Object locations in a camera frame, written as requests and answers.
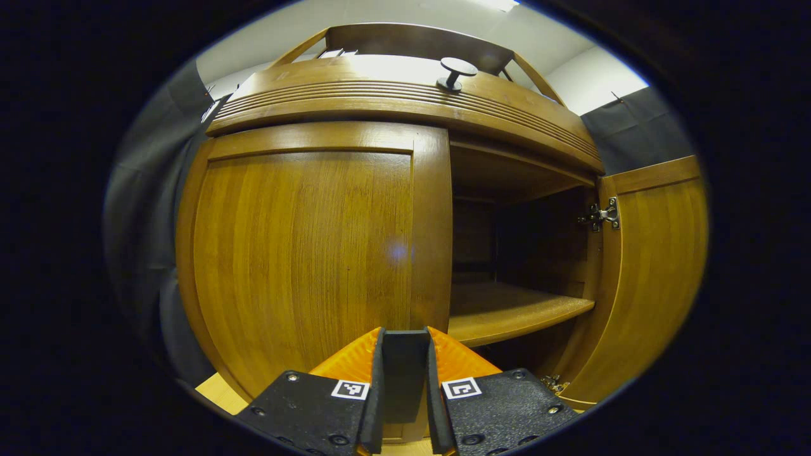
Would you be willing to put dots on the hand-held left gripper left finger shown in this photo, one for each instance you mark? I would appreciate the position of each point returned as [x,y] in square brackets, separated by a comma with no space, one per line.
[377,405]

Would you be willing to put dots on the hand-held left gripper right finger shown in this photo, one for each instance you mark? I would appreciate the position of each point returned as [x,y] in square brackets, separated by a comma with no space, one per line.
[436,411]

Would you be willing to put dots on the wooden cabinet door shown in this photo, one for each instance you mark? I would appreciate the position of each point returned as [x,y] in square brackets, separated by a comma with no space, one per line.
[304,240]
[659,266]

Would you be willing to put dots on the wooden double-door shoe cabinet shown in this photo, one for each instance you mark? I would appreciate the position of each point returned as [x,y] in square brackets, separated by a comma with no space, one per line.
[494,171]

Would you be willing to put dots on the metal door hinge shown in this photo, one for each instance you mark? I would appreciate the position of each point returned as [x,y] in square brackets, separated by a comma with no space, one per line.
[602,214]
[555,384]

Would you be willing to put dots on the wooden inner shelf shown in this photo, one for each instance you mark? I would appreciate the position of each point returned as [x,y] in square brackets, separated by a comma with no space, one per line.
[507,310]

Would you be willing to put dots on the black backdrop cloth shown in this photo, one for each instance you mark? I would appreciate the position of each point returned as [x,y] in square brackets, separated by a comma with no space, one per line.
[146,221]

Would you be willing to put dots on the ribbed wooden drawer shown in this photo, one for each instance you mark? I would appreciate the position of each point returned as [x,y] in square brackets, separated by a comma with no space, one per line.
[380,104]

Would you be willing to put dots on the black round drawer knob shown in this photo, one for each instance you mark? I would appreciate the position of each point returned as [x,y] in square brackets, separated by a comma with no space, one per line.
[456,68]

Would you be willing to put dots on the long ceiling light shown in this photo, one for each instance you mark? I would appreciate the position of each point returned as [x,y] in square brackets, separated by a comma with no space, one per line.
[497,4]

